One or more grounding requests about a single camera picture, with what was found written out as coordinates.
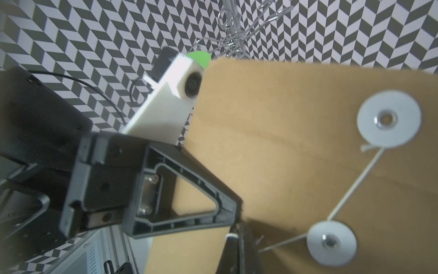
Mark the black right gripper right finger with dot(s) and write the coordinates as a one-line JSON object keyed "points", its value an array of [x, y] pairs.
{"points": [[249, 258]]}

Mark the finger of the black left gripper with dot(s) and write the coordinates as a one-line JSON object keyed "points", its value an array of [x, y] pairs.
{"points": [[176, 193]]}

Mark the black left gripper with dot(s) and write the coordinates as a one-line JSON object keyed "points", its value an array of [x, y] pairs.
{"points": [[69, 179]]}

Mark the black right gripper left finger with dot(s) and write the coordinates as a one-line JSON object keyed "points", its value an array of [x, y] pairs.
{"points": [[230, 258]]}

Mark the brown file bag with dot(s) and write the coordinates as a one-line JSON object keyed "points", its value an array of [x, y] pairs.
{"points": [[284, 137]]}

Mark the green plastic goblet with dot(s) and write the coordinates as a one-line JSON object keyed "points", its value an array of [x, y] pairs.
{"points": [[203, 58]]}

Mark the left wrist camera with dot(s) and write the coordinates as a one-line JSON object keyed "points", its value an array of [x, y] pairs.
{"points": [[176, 81]]}

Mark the metal wire cup rack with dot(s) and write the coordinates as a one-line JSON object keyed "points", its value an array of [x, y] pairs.
{"points": [[232, 45]]}

